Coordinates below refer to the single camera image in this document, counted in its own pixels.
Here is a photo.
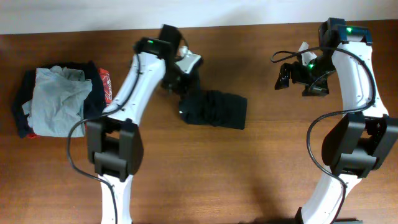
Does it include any grey folded t-shirt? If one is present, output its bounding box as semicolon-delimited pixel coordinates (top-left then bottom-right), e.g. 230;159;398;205
22;65;93;138

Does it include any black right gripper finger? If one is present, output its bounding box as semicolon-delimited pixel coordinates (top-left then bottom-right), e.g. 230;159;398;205
302;82;329;96
274;63;291;90

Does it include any navy folded garment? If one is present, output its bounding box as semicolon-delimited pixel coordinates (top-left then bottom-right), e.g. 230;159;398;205
11;61;106;139

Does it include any red printed folded garment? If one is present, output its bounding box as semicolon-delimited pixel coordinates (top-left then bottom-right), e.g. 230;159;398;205
21;68;112;138

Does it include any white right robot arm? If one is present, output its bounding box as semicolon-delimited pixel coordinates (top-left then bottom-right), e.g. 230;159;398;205
275;18;397;224

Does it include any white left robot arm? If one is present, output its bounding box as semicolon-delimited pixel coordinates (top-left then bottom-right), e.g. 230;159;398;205
86;37;203;223

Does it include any dark green t-shirt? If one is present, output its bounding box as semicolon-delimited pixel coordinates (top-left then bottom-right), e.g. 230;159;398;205
175;80;248;130

